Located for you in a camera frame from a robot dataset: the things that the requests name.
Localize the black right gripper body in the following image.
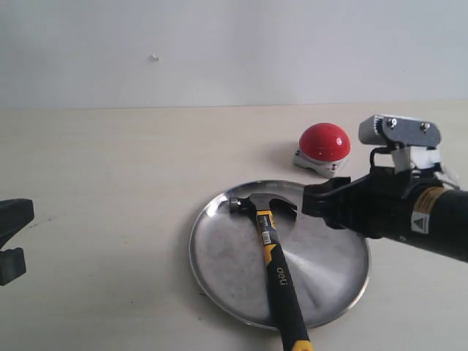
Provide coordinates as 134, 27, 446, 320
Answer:
323, 166, 424, 238

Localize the black yellow claw hammer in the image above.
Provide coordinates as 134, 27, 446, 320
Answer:
229, 193, 314, 350

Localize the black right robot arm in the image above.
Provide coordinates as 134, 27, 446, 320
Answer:
301, 167, 467, 262

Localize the red dome push button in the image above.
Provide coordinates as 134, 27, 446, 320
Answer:
293, 122, 351, 178

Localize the round steel plate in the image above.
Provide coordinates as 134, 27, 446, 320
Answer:
189, 180, 370, 329

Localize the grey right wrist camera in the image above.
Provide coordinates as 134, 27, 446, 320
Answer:
358, 115, 460, 189

